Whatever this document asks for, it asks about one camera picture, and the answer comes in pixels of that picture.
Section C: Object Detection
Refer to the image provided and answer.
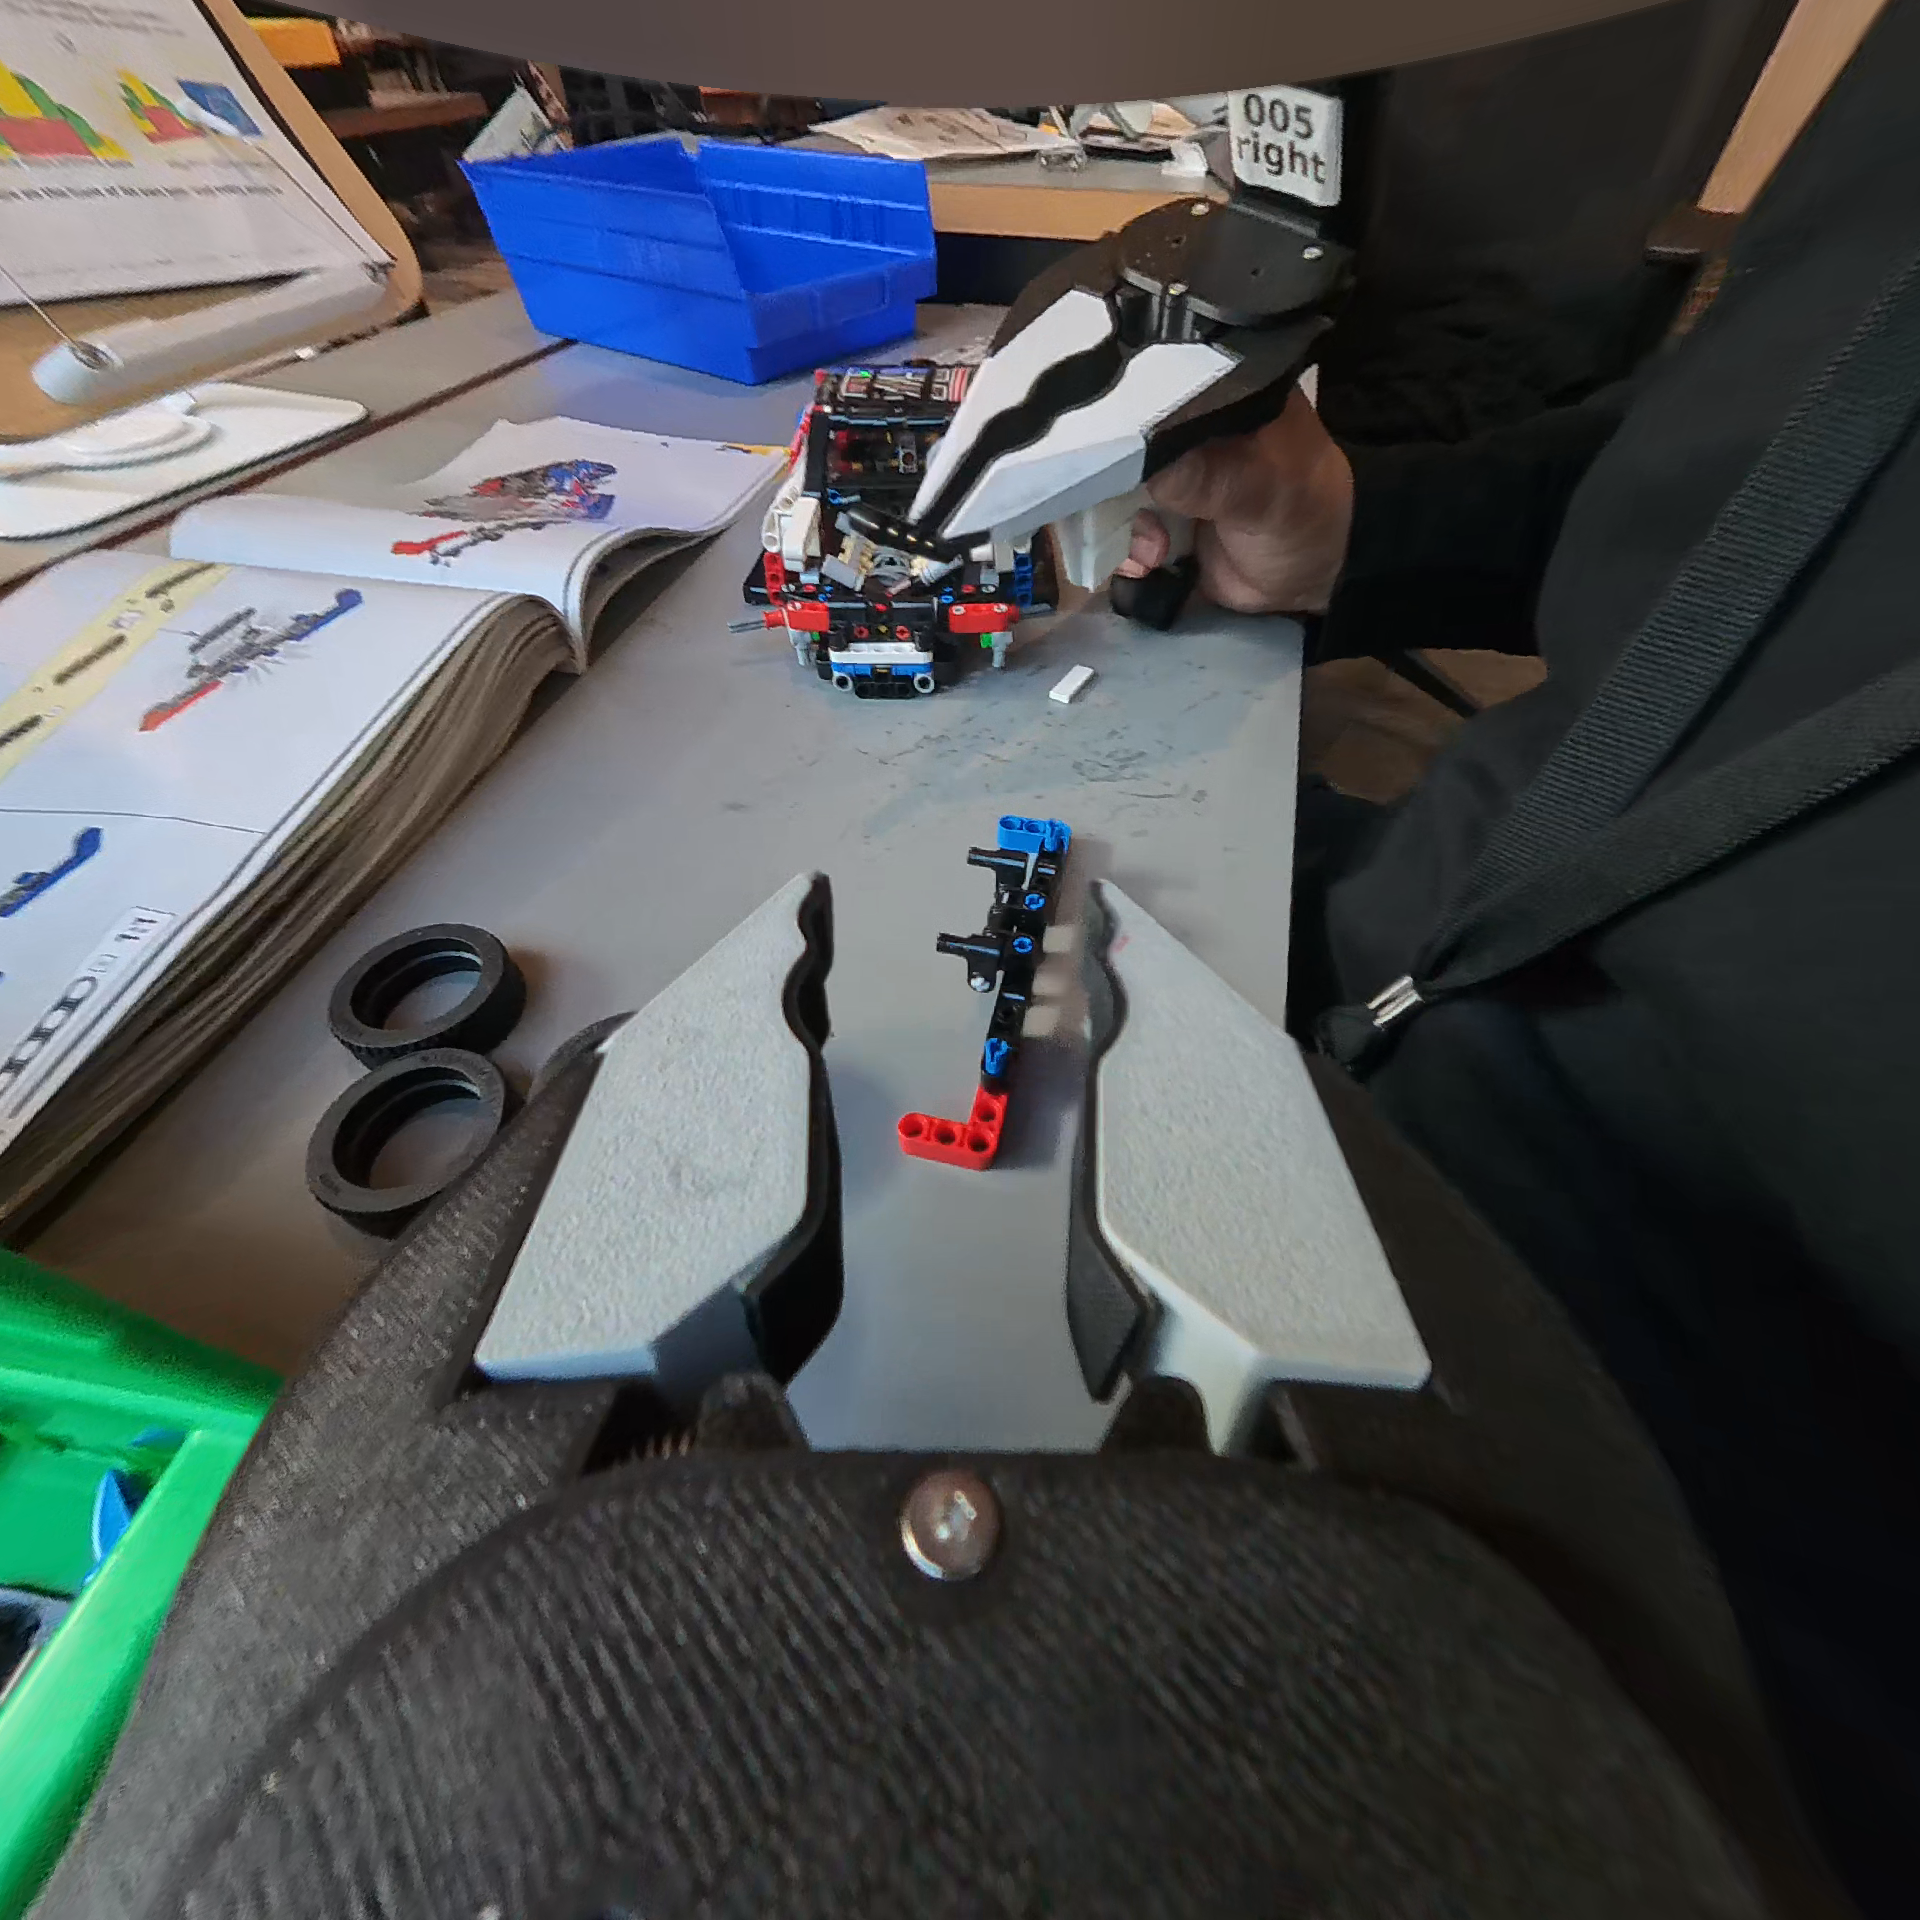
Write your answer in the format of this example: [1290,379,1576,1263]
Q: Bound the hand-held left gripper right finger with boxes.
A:
[1065,878,1433,1456]

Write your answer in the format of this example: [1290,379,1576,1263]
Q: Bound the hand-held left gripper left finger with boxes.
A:
[470,870,848,1396]

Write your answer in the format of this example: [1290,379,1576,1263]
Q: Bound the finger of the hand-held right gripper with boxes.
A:
[928,344,1247,553]
[910,286,1122,521]

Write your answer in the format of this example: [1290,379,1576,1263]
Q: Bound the brick-built model vehicle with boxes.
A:
[732,356,1058,705]

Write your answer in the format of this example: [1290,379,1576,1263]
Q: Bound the red L-shaped brick beam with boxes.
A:
[896,1083,1014,1168]

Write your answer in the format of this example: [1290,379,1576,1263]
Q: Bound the black brick beam assembly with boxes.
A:
[936,839,1074,1087]

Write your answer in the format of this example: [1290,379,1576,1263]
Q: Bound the person's right forearm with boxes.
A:
[1319,374,1696,632]

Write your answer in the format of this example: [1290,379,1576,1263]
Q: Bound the grey desk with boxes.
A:
[0,299,1320,1453]

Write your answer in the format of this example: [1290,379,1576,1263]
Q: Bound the person's right hand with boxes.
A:
[1110,398,1360,616]

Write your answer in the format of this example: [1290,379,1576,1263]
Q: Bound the black rubber tyre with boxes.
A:
[526,1013,634,1096]
[327,920,529,1070]
[303,1047,519,1238]

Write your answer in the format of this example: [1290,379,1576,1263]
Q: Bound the wooden background table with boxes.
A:
[920,141,1247,243]

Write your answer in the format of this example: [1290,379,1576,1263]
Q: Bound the loose paper sheets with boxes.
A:
[816,96,1231,168]

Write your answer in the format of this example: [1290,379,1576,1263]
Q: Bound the blue storage bin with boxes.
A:
[456,133,940,383]

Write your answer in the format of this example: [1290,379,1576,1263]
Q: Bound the open instruction booklet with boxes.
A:
[0,416,788,1232]

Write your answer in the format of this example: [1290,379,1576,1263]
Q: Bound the adjoining table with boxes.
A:
[0,270,578,595]

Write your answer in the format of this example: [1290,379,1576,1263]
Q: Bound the green parts tray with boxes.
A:
[0,1246,288,1907]

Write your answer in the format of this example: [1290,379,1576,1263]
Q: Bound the instruction sheet on wooden stand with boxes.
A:
[0,0,430,324]

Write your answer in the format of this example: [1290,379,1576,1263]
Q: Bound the white stand base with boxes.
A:
[0,382,368,542]

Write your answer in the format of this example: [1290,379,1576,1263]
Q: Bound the white page holder bar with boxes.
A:
[30,256,404,407]

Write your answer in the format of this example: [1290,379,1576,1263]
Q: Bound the printed instruction sheet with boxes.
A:
[0,0,368,302]

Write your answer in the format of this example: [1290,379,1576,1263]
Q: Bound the black lanyard strap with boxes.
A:
[1381,256,1920,1037]

